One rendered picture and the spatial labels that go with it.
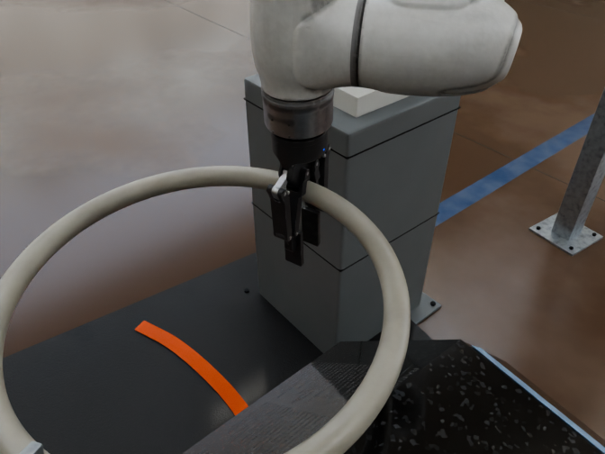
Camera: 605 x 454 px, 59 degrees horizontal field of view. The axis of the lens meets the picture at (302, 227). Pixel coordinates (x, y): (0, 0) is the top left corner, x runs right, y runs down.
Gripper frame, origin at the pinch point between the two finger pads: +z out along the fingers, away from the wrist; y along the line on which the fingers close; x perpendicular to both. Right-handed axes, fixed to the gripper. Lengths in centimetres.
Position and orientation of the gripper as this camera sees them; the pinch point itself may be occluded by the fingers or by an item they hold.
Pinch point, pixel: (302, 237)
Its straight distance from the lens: 83.0
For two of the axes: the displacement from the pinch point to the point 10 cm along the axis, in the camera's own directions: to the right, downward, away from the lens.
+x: 8.5, 3.4, -4.0
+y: -5.2, 5.9, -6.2
